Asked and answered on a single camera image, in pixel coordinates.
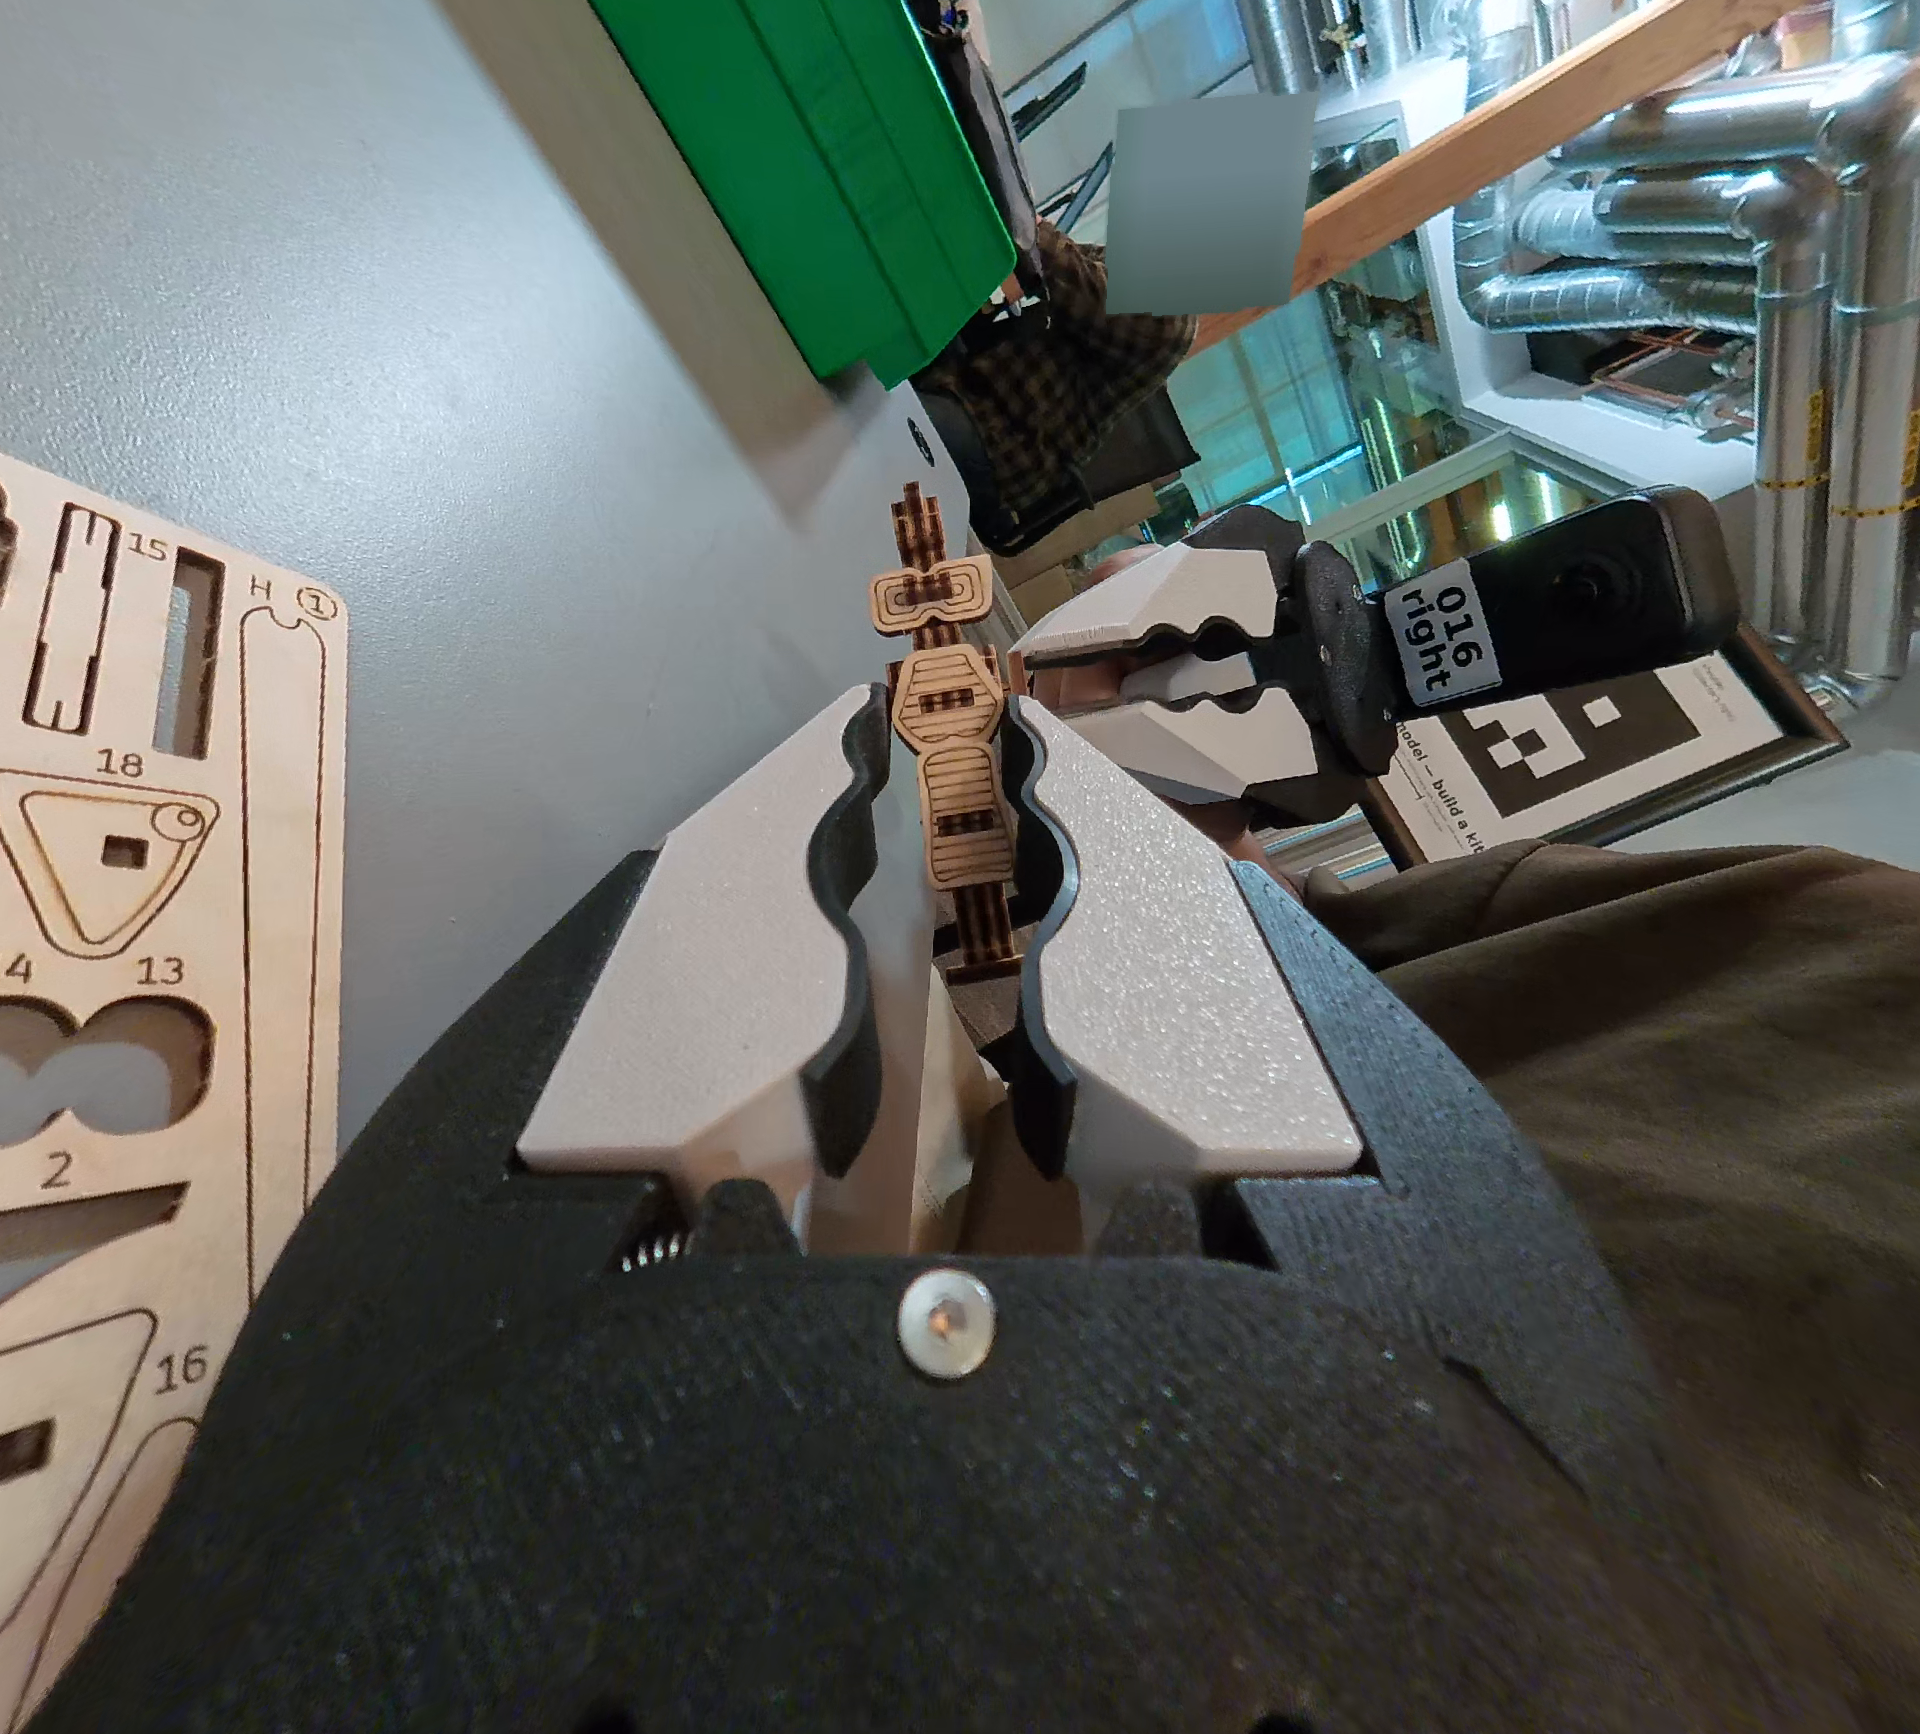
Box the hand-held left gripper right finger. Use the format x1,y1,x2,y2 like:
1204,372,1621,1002
997,695,1367,1240

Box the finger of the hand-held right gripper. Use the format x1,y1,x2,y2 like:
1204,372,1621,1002
1011,546,1296,679
1124,672,1322,809

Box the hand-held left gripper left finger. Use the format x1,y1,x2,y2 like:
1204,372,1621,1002
512,682,888,1240

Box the layered wooden model assembly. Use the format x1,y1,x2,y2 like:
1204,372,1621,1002
870,483,1035,984

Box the grey desk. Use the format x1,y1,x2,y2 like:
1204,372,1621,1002
0,0,1040,1318

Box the person's right hand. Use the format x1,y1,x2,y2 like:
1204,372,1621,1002
1034,654,1310,903

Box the framed marker sign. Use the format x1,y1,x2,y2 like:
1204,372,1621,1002
1364,626,1849,873

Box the person's beige pants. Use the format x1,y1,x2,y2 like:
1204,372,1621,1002
899,984,1011,1240

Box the silver ventilation pipes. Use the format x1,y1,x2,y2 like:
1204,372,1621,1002
1185,0,1920,718

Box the wooden beam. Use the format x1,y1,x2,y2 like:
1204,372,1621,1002
1198,0,1840,357

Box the laser-cut plywood parts sheet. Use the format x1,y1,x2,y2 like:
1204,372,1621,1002
0,450,352,1712

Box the green plastic bin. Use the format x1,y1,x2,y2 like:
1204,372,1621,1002
479,0,1021,393

